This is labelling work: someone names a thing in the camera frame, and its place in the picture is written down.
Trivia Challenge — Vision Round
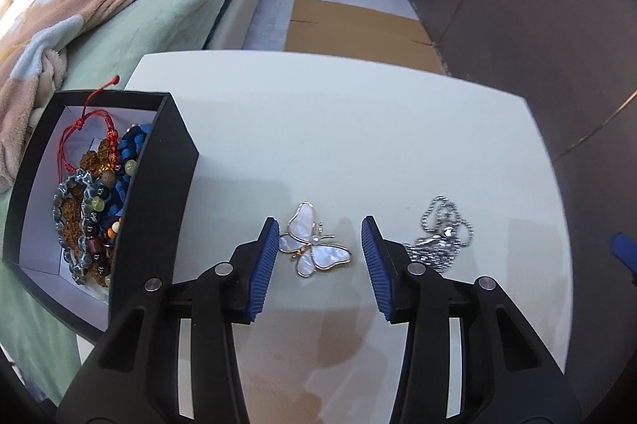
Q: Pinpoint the black box with white inside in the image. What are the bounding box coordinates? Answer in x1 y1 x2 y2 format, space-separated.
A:
2 90 200 348

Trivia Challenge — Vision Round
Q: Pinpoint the grey bead bracelet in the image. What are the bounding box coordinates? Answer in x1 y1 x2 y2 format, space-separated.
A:
52 170 108 284

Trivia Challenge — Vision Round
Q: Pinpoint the dark brown wardrobe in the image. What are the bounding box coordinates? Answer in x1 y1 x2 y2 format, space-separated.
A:
398 0 637 168

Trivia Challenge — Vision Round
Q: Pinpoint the white side table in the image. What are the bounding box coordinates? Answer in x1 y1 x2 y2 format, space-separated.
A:
77 50 581 424

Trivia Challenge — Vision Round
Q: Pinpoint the blue bead bracelet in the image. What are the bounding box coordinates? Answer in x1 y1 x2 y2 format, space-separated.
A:
102 123 151 236

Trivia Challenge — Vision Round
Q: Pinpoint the dark and green bead bracelet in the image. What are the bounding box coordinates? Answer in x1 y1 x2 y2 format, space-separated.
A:
82 159 138 276

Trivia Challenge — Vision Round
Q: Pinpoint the silver chain necklace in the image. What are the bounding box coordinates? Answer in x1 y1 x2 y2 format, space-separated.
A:
402 195 475 276

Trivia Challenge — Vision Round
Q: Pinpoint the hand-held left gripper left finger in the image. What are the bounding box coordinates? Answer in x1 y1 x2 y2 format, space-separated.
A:
56 217 280 424

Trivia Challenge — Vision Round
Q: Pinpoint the pile of bead bracelets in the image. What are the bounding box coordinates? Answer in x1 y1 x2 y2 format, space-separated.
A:
55 139 121 291

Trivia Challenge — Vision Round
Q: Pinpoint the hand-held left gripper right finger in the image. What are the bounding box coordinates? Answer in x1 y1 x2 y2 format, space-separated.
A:
360 215 583 424

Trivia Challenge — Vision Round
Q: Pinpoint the white butterfly brooch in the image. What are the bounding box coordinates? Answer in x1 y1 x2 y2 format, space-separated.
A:
277 201 352 278

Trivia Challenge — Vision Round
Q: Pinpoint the red string bracelet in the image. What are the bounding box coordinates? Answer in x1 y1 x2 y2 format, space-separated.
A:
62 74 121 172

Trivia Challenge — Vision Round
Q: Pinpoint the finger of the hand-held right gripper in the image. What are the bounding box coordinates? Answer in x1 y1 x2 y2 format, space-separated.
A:
610 232 637 278

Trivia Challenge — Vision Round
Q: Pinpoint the flat brown cardboard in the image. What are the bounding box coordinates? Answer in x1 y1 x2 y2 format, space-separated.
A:
285 0 445 75

